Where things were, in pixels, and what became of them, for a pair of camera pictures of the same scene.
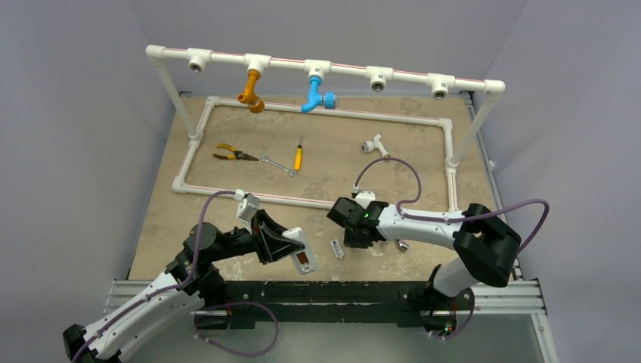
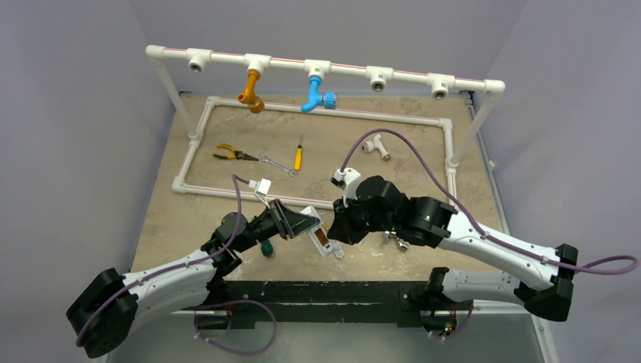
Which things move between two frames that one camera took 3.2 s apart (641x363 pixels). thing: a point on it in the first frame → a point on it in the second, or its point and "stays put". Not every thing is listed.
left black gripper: (269, 247) → (286, 222)
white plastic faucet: (369, 147) stays put
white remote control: (305, 259) → (320, 236)
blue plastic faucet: (329, 99) stays put
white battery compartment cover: (337, 249) stays put
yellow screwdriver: (298, 155) stays put
